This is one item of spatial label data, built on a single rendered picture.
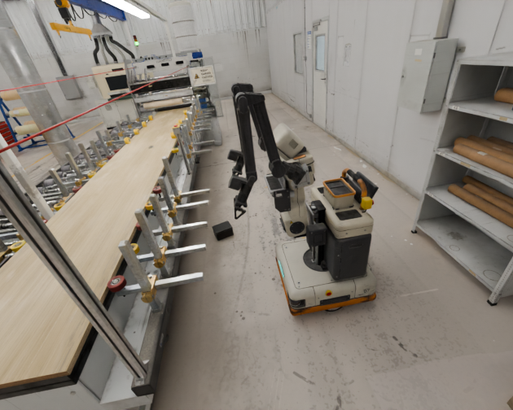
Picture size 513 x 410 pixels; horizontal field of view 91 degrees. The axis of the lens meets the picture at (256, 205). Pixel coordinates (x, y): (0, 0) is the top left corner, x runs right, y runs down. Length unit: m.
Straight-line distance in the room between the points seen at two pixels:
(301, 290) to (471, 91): 1.97
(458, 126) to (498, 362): 1.68
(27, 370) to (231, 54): 11.56
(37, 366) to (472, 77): 2.99
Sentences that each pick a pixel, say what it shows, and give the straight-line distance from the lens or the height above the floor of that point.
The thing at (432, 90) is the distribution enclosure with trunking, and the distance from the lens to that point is 3.09.
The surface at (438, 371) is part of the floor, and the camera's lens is 2.14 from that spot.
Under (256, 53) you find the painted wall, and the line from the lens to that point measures 12.11.
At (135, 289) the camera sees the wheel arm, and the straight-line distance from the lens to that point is 1.46.
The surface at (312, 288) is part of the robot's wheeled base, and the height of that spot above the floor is 0.28.
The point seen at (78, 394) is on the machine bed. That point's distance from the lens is 1.43.
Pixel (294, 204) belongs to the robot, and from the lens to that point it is 1.66.
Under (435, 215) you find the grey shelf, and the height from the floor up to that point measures 0.17.
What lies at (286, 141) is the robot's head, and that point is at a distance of 1.44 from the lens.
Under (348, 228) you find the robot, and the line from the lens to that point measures 1.66.
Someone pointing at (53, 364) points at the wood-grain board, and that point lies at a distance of 1.32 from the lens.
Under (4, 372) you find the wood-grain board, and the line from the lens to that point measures 1.44.
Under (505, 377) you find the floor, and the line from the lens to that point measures 2.29.
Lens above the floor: 1.79
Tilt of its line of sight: 32 degrees down
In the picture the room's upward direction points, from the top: 8 degrees counter-clockwise
